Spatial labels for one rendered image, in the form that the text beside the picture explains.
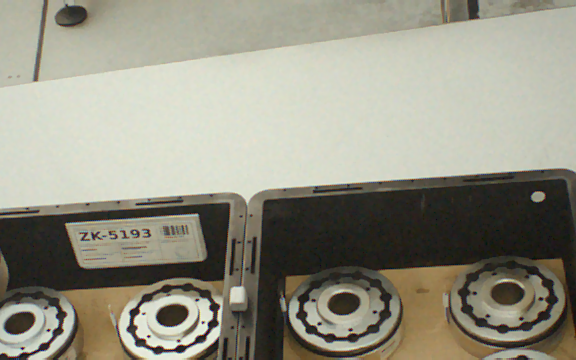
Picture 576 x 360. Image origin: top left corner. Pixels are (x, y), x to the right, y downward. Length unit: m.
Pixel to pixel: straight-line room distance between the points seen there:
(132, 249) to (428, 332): 0.29
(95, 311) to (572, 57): 0.74
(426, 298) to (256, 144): 0.46
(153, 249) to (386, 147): 0.43
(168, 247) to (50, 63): 1.87
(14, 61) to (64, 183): 1.51
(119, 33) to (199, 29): 0.20
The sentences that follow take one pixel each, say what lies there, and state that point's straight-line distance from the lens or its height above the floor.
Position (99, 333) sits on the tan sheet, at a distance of 1.22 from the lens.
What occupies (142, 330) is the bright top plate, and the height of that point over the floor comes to 0.86.
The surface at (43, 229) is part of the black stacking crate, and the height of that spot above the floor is 0.91.
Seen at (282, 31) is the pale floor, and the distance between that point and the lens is 2.98.
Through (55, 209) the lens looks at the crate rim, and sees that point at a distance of 1.20.
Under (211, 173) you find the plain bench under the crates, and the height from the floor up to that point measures 0.70.
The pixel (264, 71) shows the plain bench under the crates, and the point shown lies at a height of 0.70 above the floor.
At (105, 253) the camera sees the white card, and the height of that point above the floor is 0.88.
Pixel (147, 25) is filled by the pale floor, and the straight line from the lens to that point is 3.09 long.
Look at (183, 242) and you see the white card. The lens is 1.20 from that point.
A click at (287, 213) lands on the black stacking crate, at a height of 0.91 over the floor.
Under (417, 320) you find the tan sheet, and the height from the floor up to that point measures 0.83.
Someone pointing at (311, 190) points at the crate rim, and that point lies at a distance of 1.16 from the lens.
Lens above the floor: 1.71
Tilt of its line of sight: 42 degrees down
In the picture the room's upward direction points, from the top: 10 degrees counter-clockwise
